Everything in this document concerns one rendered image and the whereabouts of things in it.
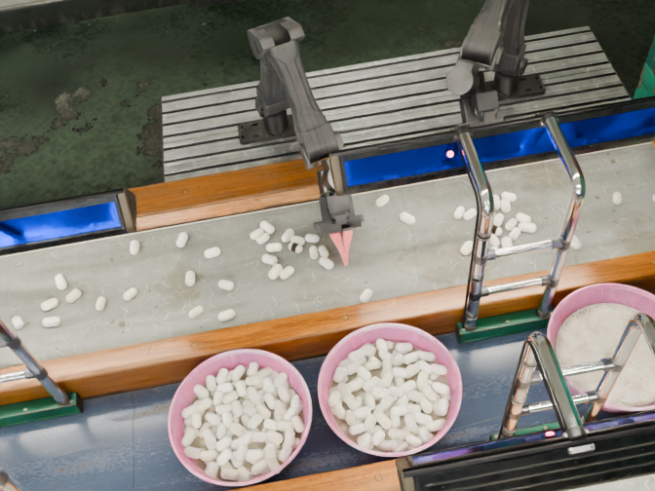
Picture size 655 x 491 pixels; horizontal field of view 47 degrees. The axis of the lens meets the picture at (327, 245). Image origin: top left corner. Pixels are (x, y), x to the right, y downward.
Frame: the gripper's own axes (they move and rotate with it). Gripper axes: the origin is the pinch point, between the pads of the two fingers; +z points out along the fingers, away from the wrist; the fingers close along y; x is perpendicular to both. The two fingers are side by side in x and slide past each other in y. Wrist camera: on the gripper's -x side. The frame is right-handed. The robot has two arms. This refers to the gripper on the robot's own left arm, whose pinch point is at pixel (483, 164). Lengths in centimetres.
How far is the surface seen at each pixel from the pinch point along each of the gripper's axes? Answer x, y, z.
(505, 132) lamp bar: -33.6, -4.1, -4.7
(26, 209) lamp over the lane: -34, -86, -6
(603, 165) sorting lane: 5.7, 28.2, 5.0
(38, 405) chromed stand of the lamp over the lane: -14, -99, 32
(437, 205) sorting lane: 3.6, -10.9, 7.2
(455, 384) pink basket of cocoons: -25, -18, 39
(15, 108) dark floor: 153, -148, -55
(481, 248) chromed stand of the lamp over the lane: -36.1, -11.8, 14.0
